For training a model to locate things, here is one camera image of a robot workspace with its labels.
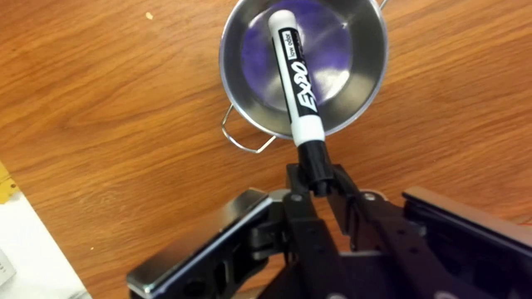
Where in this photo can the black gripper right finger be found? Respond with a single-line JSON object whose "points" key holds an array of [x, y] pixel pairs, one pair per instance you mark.
{"points": [[432, 247]]}

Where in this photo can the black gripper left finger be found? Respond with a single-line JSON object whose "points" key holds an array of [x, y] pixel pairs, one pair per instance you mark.
{"points": [[216, 258]]}

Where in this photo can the black and white Expo marker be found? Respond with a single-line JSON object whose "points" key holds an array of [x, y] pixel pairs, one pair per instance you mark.
{"points": [[306, 126]]}

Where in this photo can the small steel pot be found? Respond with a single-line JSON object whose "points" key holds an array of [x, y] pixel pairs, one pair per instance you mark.
{"points": [[344, 46]]}

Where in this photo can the white paper sheet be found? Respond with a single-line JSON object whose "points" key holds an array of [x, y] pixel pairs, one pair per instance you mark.
{"points": [[31, 265]]}

